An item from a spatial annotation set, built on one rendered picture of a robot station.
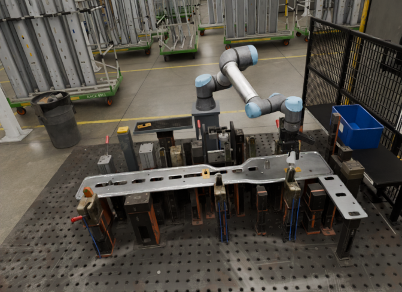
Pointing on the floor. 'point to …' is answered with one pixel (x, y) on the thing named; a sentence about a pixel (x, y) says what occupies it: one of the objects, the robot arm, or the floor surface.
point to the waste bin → (57, 117)
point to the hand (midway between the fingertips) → (293, 160)
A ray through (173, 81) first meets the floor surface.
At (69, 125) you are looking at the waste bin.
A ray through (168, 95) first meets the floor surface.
